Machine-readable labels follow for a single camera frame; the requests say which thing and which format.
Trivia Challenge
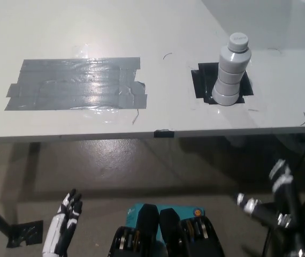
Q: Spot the black square tape patch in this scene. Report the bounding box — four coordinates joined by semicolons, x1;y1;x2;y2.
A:
190;62;254;105

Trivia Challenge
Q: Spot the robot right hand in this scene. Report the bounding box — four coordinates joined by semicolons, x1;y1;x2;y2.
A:
234;159;305;252

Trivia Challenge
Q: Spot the white plastic bottle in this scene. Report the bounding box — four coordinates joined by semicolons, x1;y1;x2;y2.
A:
211;32;252;106

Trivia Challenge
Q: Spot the grey duct tape patch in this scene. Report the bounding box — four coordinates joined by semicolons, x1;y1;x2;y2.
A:
4;56;148;111

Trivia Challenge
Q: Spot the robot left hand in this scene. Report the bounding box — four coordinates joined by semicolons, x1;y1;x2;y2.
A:
42;188;83;255

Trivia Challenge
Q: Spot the black and teal robot torso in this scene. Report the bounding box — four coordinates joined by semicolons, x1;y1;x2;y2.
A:
108;203;225;257

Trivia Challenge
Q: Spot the small black tape piece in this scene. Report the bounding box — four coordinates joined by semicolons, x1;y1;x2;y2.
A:
154;129;175;139

